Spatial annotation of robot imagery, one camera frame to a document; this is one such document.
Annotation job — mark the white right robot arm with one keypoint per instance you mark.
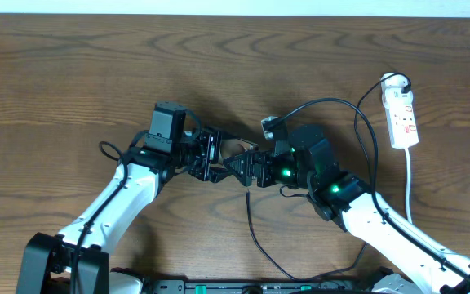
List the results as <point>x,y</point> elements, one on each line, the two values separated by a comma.
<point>304,160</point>

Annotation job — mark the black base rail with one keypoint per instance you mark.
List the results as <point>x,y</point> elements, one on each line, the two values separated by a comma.
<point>224,287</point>

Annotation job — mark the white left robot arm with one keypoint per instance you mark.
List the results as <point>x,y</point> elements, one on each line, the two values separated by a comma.
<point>76,259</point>

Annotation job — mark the white power strip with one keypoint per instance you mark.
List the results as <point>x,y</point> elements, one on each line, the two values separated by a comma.
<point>397,99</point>

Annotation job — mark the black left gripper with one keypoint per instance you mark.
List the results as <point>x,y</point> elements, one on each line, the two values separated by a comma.
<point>210,172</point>

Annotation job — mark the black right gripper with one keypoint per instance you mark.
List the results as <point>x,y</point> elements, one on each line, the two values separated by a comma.
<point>263,158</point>

